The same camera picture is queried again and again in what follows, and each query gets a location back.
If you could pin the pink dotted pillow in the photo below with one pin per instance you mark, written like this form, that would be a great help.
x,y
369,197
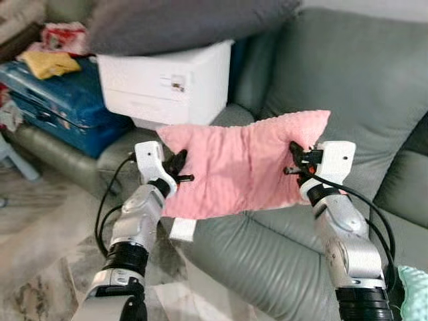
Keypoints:
x,y
241,167

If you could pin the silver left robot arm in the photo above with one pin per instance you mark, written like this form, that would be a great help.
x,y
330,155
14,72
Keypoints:
x,y
137,214

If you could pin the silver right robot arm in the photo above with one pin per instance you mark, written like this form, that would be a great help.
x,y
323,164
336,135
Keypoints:
x,y
342,231

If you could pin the green leather sofa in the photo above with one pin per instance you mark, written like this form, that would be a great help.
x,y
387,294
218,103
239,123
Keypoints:
x,y
348,73

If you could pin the mint dotted pillow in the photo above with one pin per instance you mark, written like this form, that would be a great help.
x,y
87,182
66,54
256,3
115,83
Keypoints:
x,y
416,294

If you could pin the white printer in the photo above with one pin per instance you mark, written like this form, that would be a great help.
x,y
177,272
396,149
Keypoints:
x,y
160,83

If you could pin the blue hard suitcase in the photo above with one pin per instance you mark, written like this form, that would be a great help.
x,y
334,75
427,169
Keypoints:
x,y
60,103

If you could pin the dark grey cushion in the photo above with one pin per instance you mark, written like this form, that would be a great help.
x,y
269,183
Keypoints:
x,y
187,23

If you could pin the yellow cloth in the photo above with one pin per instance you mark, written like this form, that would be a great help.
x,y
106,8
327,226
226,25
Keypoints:
x,y
48,64

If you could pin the red white cloth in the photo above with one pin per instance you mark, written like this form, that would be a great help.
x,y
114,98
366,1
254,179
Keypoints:
x,y
65,37

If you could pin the patterned loose garment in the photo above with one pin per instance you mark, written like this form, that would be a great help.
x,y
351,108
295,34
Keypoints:
x,y
9,115

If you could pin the cream cushion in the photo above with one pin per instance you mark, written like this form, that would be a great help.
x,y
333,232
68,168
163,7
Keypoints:
x,y
20,17

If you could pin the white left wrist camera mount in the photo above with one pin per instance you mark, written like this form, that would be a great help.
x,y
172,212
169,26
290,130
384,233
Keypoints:
x,y
148,159

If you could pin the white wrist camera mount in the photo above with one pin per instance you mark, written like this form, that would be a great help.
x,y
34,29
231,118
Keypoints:
x,y
148,159
336,160

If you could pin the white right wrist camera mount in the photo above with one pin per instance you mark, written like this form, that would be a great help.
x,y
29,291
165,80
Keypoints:
x,y
336,160

